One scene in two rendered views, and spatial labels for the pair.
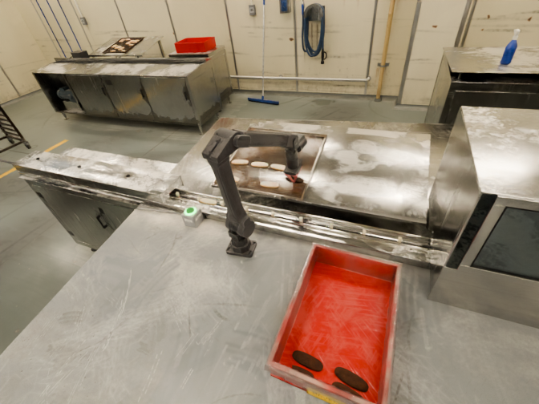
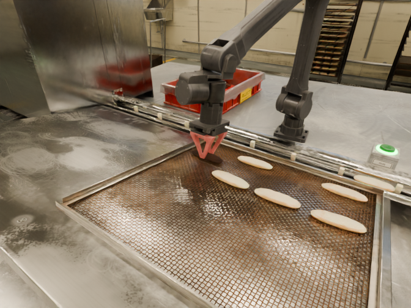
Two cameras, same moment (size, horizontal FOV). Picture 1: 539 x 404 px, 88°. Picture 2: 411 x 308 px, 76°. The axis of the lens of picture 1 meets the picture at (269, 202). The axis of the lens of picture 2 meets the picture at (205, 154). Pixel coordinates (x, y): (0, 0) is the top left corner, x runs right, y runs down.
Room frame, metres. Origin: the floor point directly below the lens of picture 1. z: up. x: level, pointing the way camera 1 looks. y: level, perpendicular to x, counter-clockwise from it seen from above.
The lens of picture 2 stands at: (1.76, -0.07, 1.30)
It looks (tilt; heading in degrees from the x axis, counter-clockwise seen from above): 32 degrees down; 187
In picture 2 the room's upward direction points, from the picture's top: straight up
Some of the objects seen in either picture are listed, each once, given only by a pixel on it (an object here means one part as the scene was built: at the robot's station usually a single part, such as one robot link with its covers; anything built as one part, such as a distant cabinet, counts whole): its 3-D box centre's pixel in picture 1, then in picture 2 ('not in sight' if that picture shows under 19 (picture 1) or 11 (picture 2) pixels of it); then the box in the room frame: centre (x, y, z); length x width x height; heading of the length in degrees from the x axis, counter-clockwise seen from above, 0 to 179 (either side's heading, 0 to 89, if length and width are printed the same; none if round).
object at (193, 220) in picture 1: (193, 219); (380, 165); (1.04, 0.38, 0.84); 0.08 x 0.08 x 0.11; 63
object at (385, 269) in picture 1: (340, 315); (215, 87); (0.44, -0.18, 0.88); 0.49 x 0.34 x 0.10; 152
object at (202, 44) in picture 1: (195, 44); not in sight; (4.80, 0.79, 0.94); 0.51 x 0.36 x 0.13; 67
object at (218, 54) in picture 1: (204, 79); not in sight; (4.80, 0.79, 0.44); 0.70 x 0.55 x 0.87; 63
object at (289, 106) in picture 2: (239, 226); (294, 109); (0.85, 0.14, 0.94); 0.09 x 0.05 x 0.10; 138
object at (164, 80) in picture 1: (137, 81); not in sight; (4.89, 1.87, 0.51); 3.00 x 1.26 x 1.03; 63
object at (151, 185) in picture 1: (91, 173); not in sight; (1.53, 1.07, 0.89); 1.25 x 0.18 x 0.09; 63
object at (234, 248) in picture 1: (240, 242); (292, 126); (0.83, 0.15, 0.86); 0.12 x 0.09 x 0.08; 69
